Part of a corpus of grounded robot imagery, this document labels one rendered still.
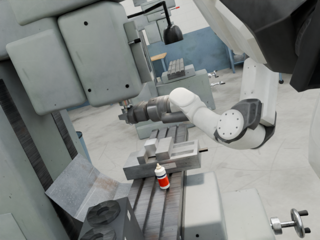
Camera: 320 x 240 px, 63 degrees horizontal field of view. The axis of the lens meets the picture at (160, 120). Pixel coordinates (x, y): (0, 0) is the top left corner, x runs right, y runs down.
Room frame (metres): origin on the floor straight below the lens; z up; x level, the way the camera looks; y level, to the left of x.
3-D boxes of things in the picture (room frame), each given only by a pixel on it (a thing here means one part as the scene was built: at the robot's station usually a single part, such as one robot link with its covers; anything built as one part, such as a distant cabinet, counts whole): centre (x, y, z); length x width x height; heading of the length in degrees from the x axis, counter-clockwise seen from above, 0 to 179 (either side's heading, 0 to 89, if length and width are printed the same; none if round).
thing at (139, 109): (0.93, 0.03, 1.24); 0.13 x 0.12 x 0.10; 149
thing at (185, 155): (1.11, 0.04, 0.96); 0.35 x 0.15 x 0.11; 75
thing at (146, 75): (0.95, 0.00, 1.45); 0.04 x 0.04 x 0.21; 77
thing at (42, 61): (1.02, 0.29, 1.47); 0.24 x 0.19 x 0.26; 167
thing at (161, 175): (0.95, 0.06, 0.96); 0.04 x 0.04 x 0.11
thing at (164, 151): (1.11, 0.02, 0.99); 0.15 x 0.06 x 0.04; 165
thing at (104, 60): (0.97, 0.11, 1.47); 0.21 x 0.19 x 0.32; 167
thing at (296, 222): (0.86, -0.38, 0.60); 0.16 x 0.12 x 0.12; 77
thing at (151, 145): (1.12, 0.07, 1.01); 0.06 x 0.05 x 0.06; 165
